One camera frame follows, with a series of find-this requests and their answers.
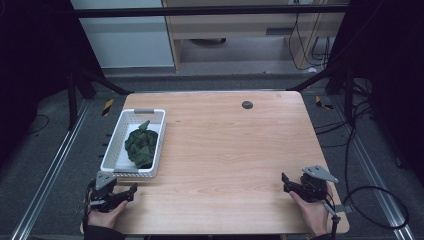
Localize white cabinet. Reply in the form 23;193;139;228
70;0;175;70

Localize light wooden desk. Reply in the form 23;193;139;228
161;0;350;73

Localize person's right hand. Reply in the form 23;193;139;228
288;182;335;238

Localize person's left hand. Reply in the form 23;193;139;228
86;199;130;231

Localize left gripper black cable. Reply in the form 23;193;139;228
81;178;97;234

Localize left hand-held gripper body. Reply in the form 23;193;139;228
88;170;130;213

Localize dark green cloth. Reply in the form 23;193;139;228
124;119;160;169

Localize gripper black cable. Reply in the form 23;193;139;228
81;178;97;234
322;185;410;240

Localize thin black floor cable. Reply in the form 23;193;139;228
27;113;51;136

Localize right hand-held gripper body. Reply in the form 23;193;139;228
298;165;340;204

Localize yellow black striped tape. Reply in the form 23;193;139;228
101;98;115;117
314;95;334;111

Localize black floor cable bundle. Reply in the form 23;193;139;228
314;79;378;150

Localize black horizontal frame bar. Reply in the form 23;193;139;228
73;4;350;19

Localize white plastic basket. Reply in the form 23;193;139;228
100;108;167;179

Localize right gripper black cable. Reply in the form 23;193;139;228
322;185;410;240

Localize dark curtain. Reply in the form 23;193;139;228
327;0;424;188
0;0;105;169

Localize aluminium floor rail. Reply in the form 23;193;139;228
9;99;92;240
329;95;416;240

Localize black hanging desk cables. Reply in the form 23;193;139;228
287;12;332;72

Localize black metal stand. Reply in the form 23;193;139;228
287;61;355;125
65;64;134;132

